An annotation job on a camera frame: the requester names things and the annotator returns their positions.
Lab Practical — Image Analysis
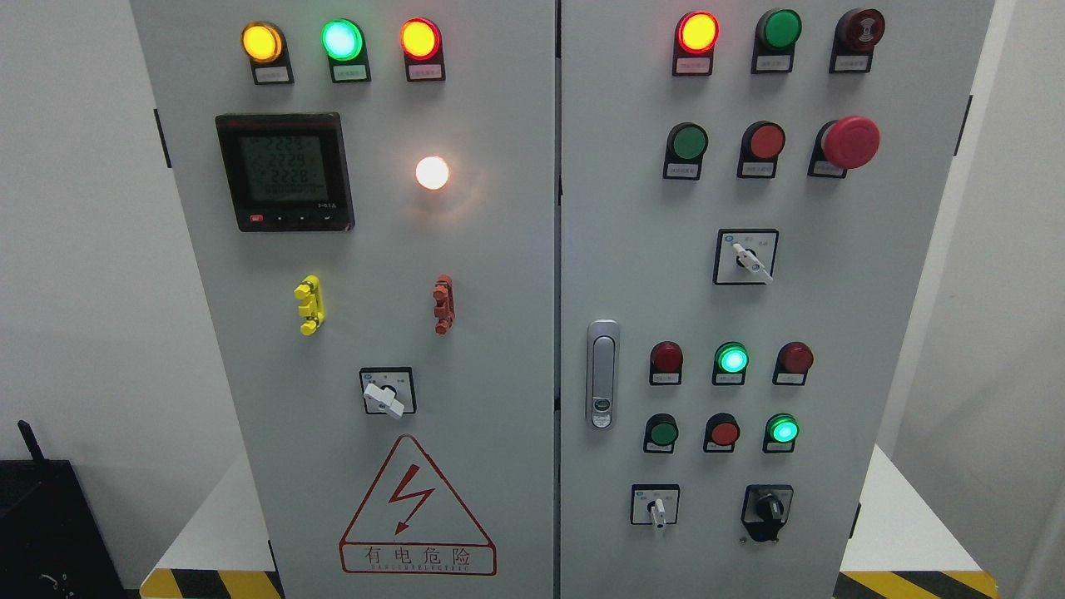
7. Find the black knob selector switch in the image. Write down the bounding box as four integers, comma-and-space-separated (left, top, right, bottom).
741, 484, 794, 543

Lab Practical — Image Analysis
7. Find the red terminal connector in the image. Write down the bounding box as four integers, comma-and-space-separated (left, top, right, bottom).
431, 275, 455, 336

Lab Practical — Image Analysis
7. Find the dark red indicator left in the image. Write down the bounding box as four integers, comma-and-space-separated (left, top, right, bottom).
649, 340, 684, 386

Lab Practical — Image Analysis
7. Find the dark red indicator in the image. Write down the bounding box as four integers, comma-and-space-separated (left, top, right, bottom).
649, 340, 684, 386
773, 341, 815, 386

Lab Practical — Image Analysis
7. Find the white indicator light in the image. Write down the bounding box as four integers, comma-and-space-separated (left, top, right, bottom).
415, 156, 450, 191

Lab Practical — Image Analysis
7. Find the left grey cabinet door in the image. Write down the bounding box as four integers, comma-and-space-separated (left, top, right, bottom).
131, 1, 556, 598

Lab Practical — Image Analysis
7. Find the grey cabinet door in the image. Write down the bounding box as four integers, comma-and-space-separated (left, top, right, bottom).
558, 1, 995, 598
131, 1, 556, 598

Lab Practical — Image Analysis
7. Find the lit green indicator middle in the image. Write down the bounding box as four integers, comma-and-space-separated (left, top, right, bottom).
711, 341, 749, 386

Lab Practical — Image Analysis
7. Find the green push button second row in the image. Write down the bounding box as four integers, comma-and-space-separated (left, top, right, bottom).
662, 122, 709, 181

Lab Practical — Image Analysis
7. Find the yellow terminal connector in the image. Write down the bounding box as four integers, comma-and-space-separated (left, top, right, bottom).
293, 274, 324, 336

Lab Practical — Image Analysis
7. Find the red push button lower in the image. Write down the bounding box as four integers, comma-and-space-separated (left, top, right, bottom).
703, 412, 741, 453

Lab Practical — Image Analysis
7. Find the right grey cabinet door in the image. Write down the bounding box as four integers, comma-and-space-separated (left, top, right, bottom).
558, 1, 995, 598

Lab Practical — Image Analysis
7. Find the red electrical hazard warning sticker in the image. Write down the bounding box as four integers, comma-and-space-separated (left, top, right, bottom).
339, 433, 496, 576

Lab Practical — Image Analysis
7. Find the dark red indicator right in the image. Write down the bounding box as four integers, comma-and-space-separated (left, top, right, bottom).
773, 341, 815, 386

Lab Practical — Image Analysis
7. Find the black digital power meter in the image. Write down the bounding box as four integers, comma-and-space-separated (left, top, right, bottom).
215, 112, 356, 232

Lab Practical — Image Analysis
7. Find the red push button second row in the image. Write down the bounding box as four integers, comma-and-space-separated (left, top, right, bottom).
736, 122, 786, 179

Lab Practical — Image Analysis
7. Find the lit green push button lower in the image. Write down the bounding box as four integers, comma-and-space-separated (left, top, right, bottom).
761, 412, 801, 453

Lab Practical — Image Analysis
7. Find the red indicator light top left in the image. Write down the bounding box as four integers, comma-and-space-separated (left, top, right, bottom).
399, 17, 446, 82

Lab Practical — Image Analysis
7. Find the lit red indicator right door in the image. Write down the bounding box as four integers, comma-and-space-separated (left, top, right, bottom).
671, 11, 720, 77

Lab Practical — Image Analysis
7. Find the green indicator light top left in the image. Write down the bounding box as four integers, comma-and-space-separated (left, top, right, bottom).
320, 18, 370, 83

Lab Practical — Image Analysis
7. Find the red emergency stop mushroom button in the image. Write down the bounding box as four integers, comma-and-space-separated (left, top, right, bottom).
807, 115, 881, 179

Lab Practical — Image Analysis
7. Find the green push button top right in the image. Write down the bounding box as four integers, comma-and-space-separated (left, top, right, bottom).
750, 9, 802, 72

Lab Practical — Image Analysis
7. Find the yellow indicator light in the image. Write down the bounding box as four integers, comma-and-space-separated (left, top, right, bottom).
242, 22, 294, 85

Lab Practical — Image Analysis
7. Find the dark red buzzer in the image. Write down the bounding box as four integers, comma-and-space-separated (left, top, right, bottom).
829, 9, 886, 72

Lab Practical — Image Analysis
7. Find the black box with antenna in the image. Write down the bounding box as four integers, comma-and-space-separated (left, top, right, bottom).
1, 420, 126, 598

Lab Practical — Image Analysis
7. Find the silver door latch handle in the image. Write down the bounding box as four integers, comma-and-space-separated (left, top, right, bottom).
586, 319, 620, 431

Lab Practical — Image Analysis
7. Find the white selector switch left door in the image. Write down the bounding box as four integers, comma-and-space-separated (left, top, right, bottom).
359, 367, 417, 418

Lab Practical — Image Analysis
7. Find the white selector switch upper right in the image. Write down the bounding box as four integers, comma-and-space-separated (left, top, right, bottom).
714, 229, 780, 285

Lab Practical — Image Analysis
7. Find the small white selector switch bottom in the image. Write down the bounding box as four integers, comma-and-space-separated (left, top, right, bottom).
629, 484, 681, 528

